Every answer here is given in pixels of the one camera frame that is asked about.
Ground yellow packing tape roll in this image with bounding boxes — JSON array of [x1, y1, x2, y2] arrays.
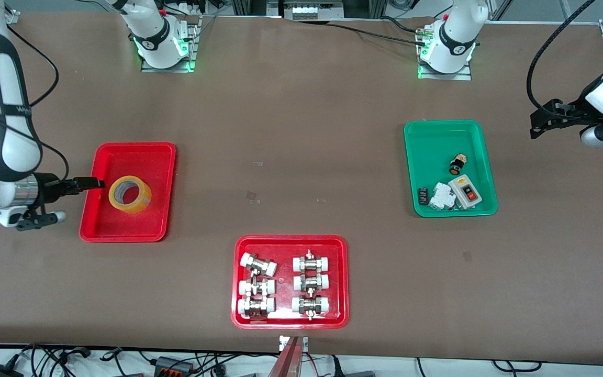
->
[[109, 175, 152, 214]]

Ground red plastic tray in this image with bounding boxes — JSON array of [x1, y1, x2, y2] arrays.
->
[[231, 235, 350, 329], [79, 142, 177, 243]]

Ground green plastic tray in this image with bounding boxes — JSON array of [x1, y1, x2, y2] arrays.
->
[[404, 120, 499, 218]]

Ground white circuit breaker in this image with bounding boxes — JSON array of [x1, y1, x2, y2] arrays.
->
[[428, 182, 458, 212]]

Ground metal valve white end caps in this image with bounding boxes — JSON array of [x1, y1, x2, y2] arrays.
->
[[293, 250, 331, 273], [293, 272, 330, 293], [241, 252, 277, 277], [237, 296, 275, 319], [292, 294, 330, 321], [238, 278, 276, 297]]

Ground white terminal block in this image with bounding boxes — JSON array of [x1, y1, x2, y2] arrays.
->
[[291, 4, 344, 20]]

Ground red aluminium bar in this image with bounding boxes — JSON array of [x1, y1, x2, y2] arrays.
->
[[267, 337, 302, 377]]

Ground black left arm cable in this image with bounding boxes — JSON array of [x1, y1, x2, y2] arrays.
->
[[526, 0, 595, 124]]

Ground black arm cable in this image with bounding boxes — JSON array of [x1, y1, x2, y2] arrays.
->
[[0, 24, 70, 181], [526, 0, 595, 124]]

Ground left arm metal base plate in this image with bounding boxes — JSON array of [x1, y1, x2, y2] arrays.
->
[[418, 52, 473, 81]]

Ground grey switch box red button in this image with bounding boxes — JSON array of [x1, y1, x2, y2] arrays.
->
[[448, 175, 483, 210]]

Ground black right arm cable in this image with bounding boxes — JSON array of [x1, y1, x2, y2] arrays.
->
[[0, 24, 70, 181]]

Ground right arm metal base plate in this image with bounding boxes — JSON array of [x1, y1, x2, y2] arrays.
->
[[141, 15, 200, 73]]

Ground black cable on table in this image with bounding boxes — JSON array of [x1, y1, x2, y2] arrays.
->
[[328, 16, 441, 48]]

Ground black floor cable loop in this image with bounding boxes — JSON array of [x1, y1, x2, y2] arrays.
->
[[493, 359, 543, 373]]

